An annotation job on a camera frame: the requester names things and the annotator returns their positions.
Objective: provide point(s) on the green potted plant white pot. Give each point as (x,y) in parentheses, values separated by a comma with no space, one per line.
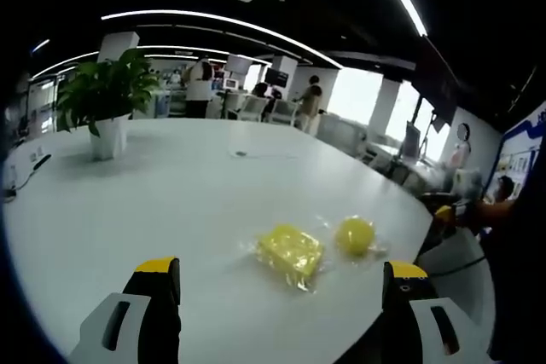
(108,87)

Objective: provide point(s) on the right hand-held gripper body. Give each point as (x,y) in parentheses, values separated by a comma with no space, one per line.
(465,291)

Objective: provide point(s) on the blue wall poster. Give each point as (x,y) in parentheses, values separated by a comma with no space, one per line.
(522,155)

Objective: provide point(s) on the white office chair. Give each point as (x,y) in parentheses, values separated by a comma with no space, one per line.
(283,112)
(251,108)

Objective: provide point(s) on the yellow rectangular silicone block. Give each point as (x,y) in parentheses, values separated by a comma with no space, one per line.
(290,251)

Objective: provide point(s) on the dark computer monitor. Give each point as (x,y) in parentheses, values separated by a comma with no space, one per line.
(276,77)

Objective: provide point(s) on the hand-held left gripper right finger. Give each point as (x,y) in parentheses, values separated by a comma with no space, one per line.
(426,334)

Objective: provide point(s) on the person's dark clothing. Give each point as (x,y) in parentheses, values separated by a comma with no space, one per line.
(520,279)

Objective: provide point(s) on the long ceiling light strip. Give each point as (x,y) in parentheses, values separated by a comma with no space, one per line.
(222,21)

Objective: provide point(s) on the hanging dark screen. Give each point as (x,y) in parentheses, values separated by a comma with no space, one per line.
(439,82)

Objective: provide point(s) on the yellow round silicone block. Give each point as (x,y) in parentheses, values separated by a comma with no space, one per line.
(355,234)

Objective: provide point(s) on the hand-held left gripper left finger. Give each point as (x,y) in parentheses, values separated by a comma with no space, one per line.
(128,330)

